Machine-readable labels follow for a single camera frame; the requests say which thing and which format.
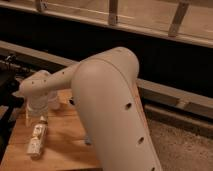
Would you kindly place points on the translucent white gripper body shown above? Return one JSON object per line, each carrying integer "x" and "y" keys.
{"x": 36, "y": 110}

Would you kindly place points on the white plastic bottle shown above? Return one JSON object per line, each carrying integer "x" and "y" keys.
{"x": 36, "y": 143}

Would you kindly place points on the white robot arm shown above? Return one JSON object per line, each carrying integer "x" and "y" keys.
{"x": 106, "y": 98}

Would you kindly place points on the translucent plastic cup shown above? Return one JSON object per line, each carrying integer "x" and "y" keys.
{"x": 53, "y": 100}

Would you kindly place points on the black equipment at left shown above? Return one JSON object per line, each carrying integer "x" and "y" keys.
{"x": 8, "y": 85}

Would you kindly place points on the blue sponge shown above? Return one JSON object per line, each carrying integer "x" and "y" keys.
{"x": 87, "y": 140}

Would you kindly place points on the wooden railing frame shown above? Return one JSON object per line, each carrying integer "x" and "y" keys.
{"x": 188, "y": 21}

